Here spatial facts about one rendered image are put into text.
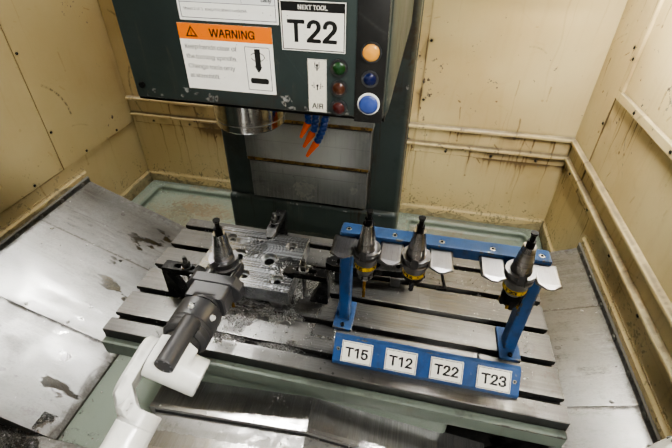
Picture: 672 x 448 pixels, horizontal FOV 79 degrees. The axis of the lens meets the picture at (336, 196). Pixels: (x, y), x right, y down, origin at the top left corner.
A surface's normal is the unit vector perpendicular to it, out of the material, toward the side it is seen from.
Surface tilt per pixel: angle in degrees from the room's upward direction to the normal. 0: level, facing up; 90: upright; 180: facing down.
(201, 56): 90
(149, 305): 0
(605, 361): 24
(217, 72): 90
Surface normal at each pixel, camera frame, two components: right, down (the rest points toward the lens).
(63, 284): 0.40, -0.69
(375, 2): -0.21, 0.56
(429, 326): 0.00, -0.82
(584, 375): -0.39, -0.80
